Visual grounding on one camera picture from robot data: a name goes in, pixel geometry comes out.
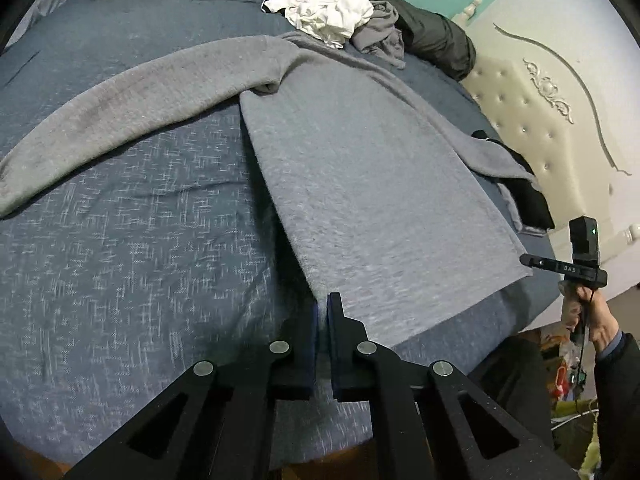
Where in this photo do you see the folded black garment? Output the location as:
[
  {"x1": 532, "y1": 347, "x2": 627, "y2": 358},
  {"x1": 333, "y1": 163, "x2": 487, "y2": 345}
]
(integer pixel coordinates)
[{"x1": 471, "y1": 130, "x2": 556, "y2": 231}]

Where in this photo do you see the colourful floor clutter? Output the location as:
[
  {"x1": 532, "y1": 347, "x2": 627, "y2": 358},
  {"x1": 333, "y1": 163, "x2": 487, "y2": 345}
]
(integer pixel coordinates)
[{"x1": 540, "y1": 330, "x2": 601, "y2": 461}]

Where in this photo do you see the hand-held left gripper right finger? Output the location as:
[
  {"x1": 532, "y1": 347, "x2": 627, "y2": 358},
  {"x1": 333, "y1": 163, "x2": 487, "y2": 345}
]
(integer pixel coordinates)
[{"x1": 326, "y1": 291, "x2": 581, "y2": 480}]

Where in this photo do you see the bed with blue patterned sheet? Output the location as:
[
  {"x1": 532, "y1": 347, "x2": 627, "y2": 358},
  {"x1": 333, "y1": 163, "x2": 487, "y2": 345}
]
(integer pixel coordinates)
[{"x1": 0, "y1": 0, "x2": 566, "y2": 466}]

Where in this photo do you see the crumpled dark grey garment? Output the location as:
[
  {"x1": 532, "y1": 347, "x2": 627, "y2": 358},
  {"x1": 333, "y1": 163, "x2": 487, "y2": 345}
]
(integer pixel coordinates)
[{"x1": 350, "y1": 1, "x2": 407, "y2": 68}]

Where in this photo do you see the dark grey rolled duvet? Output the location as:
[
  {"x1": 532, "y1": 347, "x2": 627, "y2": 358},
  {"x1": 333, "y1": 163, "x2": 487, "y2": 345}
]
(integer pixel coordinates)
[{"x1": 91, "y1": 0, "x2": 477, "y2": 81}]

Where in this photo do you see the person's right hand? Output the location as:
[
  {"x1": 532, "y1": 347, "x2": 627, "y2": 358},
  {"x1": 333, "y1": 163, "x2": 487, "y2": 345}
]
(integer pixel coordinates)
[{"x1": 559, "y1": 280, "x2": 622, "y2": 358}]

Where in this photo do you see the light grey knitted sweater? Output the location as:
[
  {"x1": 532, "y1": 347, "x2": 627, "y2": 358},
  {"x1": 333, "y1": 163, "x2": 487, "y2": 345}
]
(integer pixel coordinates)
[{"x1": 0, "y1": 30, "x2": 541, "y2": 348}]

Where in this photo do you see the cream tufted headboard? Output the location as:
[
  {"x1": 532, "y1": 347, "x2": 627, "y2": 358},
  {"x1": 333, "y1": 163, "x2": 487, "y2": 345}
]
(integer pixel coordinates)
[{"x1": 452, "y1": 0, "x2": 640, "y2": 271}]

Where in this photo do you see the light grey bed cloth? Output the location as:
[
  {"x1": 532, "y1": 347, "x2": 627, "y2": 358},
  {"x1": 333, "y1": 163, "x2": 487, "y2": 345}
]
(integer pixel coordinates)
[{"x1": 5, "y1": 0, "x2": 71, "y2": 46}]

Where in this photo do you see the crumpled white garment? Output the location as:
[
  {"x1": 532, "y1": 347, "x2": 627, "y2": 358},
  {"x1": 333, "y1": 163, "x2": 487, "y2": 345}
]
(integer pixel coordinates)
[{"x1": 260, "y1": 0, "x2": 375, "y2": 50}]

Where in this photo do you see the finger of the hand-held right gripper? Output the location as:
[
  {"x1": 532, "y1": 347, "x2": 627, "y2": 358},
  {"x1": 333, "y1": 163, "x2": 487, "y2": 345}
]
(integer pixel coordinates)
[{"x1": 519, "y1": 253, "x2": 558, "y2": 272}]

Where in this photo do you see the person's right forearm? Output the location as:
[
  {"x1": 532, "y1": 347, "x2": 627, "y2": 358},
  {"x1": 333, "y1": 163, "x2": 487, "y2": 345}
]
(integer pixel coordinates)
[{"x1": 592, "y1": 330, "x2": 640, "y2": 480}]

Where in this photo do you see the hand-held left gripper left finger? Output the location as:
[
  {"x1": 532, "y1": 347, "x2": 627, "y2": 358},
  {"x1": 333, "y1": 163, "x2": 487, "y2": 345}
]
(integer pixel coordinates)
[{"x1": 62, "y1": 305, "x2": 321, "y2": 480}]

